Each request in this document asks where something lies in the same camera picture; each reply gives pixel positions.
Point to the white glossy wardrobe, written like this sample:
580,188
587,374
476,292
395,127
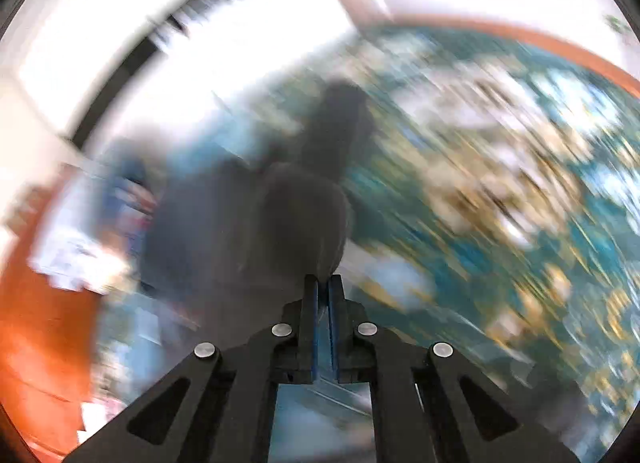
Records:
77,72

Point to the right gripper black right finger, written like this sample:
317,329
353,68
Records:
353,337

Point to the dark grey sweatpants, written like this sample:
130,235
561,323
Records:
229,246

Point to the teal floral bedspread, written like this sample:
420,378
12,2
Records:
496,205

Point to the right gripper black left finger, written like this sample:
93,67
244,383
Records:
295,359

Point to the orange wooden headboard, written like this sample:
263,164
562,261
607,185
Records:
63,378

